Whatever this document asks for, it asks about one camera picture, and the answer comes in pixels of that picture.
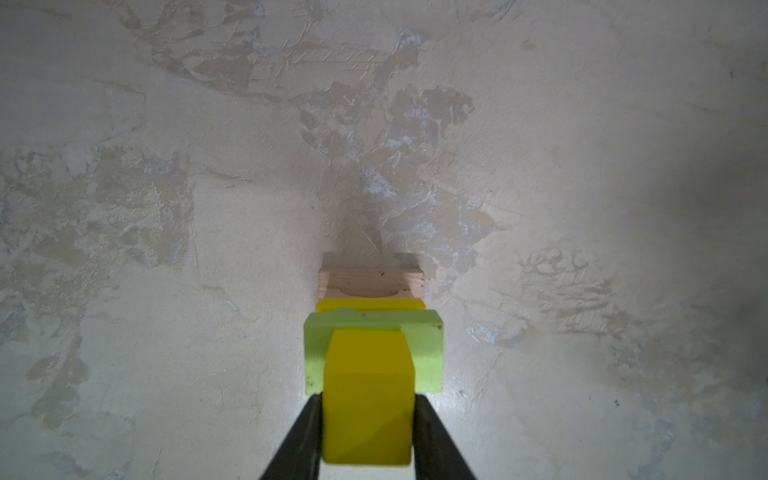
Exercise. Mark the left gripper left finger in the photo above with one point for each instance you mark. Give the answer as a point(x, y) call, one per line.
point(299, 455)

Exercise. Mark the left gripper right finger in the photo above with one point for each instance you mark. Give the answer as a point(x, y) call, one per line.
point(436, 456)

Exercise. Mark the yellow cube block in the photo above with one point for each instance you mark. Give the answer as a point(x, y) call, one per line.
point(368, 420)

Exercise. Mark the green rectangular block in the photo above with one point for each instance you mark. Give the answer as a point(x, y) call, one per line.
point(409, 343)

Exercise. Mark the natural wood block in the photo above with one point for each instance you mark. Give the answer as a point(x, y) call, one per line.
point(371, 283)

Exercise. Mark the yellow rectangular block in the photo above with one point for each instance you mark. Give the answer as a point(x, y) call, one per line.
point(369, 304)

